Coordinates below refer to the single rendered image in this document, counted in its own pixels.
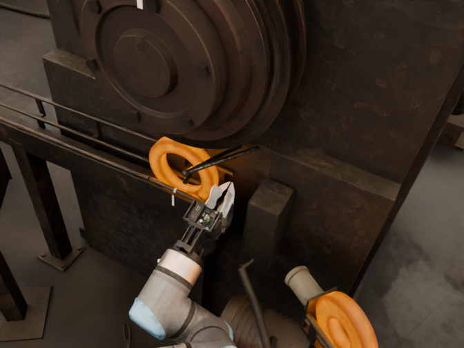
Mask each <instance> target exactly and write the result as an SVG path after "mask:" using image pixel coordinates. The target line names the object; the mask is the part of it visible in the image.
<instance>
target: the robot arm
mask: <svg viewBox="0 0 464 348"><path fill-rule="evenodd" d="M226 192H227V194H226V195H225V196H224V201H223V203H222V204H221V205H219V207H218V208H217V204H218V202H219V201H220V200H221V199H222V197H223V195H224V194H225V193H226ZM234 196H235V191H234V186H233V182H227V183H224V184H222V185H221V186H217V185H216V184H215V185H213V187H212V188H211V192H210V195H209V196H208V197H207V198H206V199H205V200H202V201H199V202H196V200H195V199H194V200H193V202H192V204H191V205H190V207H189V208H188V211H187V212H186V214H185V215H184V217H183V218H182V219H183V221H184V223H185V225H186V229H187V230H186V232H185V234H184V235H183V237H182V239H181V240H178V241H177V243H176V244H174V246H173V248H172V249H167V250H166V251H165V253H164V255H163V256H162V258H161V259H158V261H157V263H158V264H157V266H156V267H155V269H154V271H153V272H152V274H151V276H150V278H149V279H148V281H147V282H146V284H145V285H144V287H143V289H142V290H141V292H140V294H139V295H138V297H137V298H136V299H135V302H134V304H133V306H132V307H131V309H130V311H129V316H130V319H131V320H132V321H133V322H135V323H136V324H137V325H139V326H140V327H141V328H142V329H144V330H145V331H147V332H149V334H151V335H152V336H154V337H156V338H157V339H159V340H163V339H165V337H168V338H170V339H171V340H173V341H174V342H176V343H177V344H179V345H173V346H168V347H159V348H237V347H236V346H235V344H234V342H233V330H232V328H231V327H230V325H228V324H227V323H226V321H225V320H223V319H221V318H218V317H217V316H215V315H214V314H212V313H211V312H210V311H207V310H206V309H205V308H203V307H201V306H200V305H199V304H197V303H196V302H194V301H192V300H191V299H190V298H188V297H187V296H188V294H189V293H190V291H191V289H192V287H193V285H194V284H195V282H196V280H197V278H198V277H199V275H200V273H201V272H202V268H201V266H200V264H201V262H202V259H201V258H202V257H204V256H206V255H208V254H210V253H213V252H214V250H215V248H216V246H217V243H216V242H214V241H216V240H218V237H219V236H220V235H221V233H223V234H225V231H226V230H227V229H228V227H229V226H230V224H231V222H232V219H233V205H234ZM192 206H193V208H192V209H191V207H192ZM216 208H217V210H216ZM190 209H191V211H190ZM215 210H216V211H215ZM189 211H190V213H189V214H188V212H189ZM187 214H188V215H187Z"/></svg>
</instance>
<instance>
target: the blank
mask: <svg viewBox="0 0 464 348"><path fill-rule="evenodd" d="M316 319H317V323H318V324H319V325H320V327H321V329H322V330H323V331H324V333H325V334H326V335H327V337H328V338H329V339H330V341H331V342H332V344H333V345H334V347H335V348H378V342H377V339H376V335H375V333H374V330H373V328H372V326H371V323H370V322H369V320H368V318H367V316H366V315H365V313H364V312H363V310H362V309H361V308H360V307H359V306H358V304H357V303H356V302H355V301H354V300H353V299H352V298H350V297H349V296H348V295H347V294H345V293H343V292H340V291H333V292H331V293H328V294H327V295H325V296H322V297H321V298H319V300H318V301H317V303H316ZM342 326H343V327H344V328H345V331H346V332H347V335H348V336H349V337H347V335H346V333H345V332H344V330H343V328H342Z"/></svg>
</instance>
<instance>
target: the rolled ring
mask: <svg viewBox="0 0 464 348"><path fill-rule="evenodd" d="M167 153H175V154H178V155H181V156H182V157H184V158H186V159H187V160H188V161H189V162H190V163H192V165H194V166H195V165H197V164H199V163H201V162H203V161H205V160H207V159H209V158H211V157H210V156H209V155H208V153H207V152H206V151H205V150H204V149H202V148H195V147H192V146H187V145H185V144H181V143H179V142H176V141H173V140H171V139H169V138H167V137H165V136H164V137H162V138H161V139H160V140H159V141H157V142H156V143H155V144H154V145H153V146H152V148H151V150H150V153H149V162H150V165H151V168H152V171H153V173H154V174H155V176H156V178H157V179H158V180H159V181H162V182H164V183H166V184H168V185H170V186H173V187H175V188H177V189H179V190H181V191H184V192H185V193H188V194H189V195H192V196H194V197H196V198H198V199H201V200H205V199H206V198H207V197H208V196H209V195H210V192H211V188H212V187H213V185H215V184H216V185H217V186H218V182H219V175H218V170H217V168H216V166H211V167H208V168H206V169H203V170H201V171H198V173H199V174H200V178H201V182H202V184H201V185H192V184H188V183H187V184H183V181H182V180H181V179H180V178H179V177H178V176H176V174H174V172H172V170H171V168H170V167H169V165H168V162H167V159H166V154H167Z"/></svg>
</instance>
